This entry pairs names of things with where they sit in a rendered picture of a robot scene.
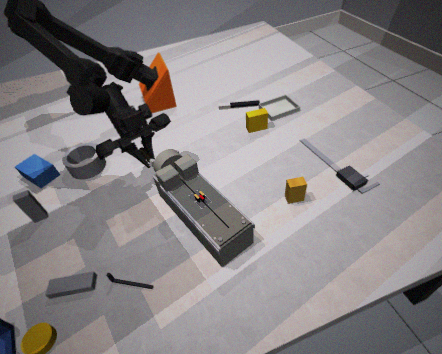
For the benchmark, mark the blue rectangular block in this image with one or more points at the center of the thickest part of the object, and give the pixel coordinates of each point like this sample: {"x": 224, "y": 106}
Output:
{"x": 37, "y": 170}

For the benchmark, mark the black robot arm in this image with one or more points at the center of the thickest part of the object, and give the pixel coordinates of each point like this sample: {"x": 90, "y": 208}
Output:
{"x": 30, "y": 19}

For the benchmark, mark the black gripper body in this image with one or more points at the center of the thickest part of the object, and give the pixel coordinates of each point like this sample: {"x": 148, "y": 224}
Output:
{"x": 106, "y": 148}

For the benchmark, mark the grey hollow cylinder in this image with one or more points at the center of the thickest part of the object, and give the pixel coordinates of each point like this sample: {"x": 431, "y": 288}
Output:
{"x": 77, "y": 154}

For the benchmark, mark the yellow round disc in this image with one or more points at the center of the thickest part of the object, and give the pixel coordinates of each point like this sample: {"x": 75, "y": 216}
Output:
{"x": 39, "y": 339}

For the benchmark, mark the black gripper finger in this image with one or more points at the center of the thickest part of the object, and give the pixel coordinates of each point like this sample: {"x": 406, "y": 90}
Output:
{"x": 134, "y": 151}
{"x": 147, "y": 143}

